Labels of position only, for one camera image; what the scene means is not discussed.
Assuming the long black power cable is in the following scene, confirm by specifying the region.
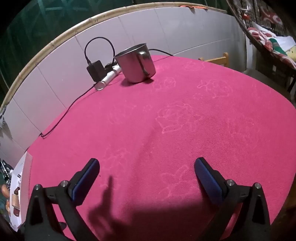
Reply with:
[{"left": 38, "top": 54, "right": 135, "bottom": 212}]
[{"left": 40, "top": 86, "right": 99, "bottom": 138}]

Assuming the white printed carton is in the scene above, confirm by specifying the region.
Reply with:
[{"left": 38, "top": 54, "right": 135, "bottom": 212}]
[{"left": 8, "top": 152, "right": 33, "bottom": 230}]

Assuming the pink tablecloth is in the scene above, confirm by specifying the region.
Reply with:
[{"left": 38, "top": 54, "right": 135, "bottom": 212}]
[{"left": 20, "top": 54, "right": 293, "bottom": 241}]

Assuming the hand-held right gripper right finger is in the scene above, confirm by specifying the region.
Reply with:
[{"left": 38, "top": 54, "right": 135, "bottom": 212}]
[{"left": 194, "top": 158, "right": 271, "bottom": 241}]

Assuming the white power strip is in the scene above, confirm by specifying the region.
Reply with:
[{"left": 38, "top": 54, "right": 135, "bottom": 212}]
[{"left": 94, "top": 62, "right": 122, "bottom": 91}]

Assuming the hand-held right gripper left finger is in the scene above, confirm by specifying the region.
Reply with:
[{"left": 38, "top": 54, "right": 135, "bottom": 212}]
[{"left": 24, "top": 158, "right": 100, "bottom": 241}]

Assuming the black charger adapter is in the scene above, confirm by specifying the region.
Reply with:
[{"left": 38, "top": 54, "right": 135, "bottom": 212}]
[{"left": 86, "top": 60, "right": 105, "bottom": 82}]

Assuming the floral patterned blanket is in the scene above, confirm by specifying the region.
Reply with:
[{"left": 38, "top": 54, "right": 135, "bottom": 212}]
[{"left": 228, "top": 0, "right": 296, "bottom": 70}]

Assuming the stainless steel mug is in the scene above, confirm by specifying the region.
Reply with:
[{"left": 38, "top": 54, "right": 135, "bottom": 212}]
[{"left": 114, "top": 43, "right": 156, "bottom": 83}]

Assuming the black charger cable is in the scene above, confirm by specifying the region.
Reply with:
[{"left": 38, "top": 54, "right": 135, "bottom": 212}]
[{"left": 84, "top": 37, "right": 174, "bottom": 66}]

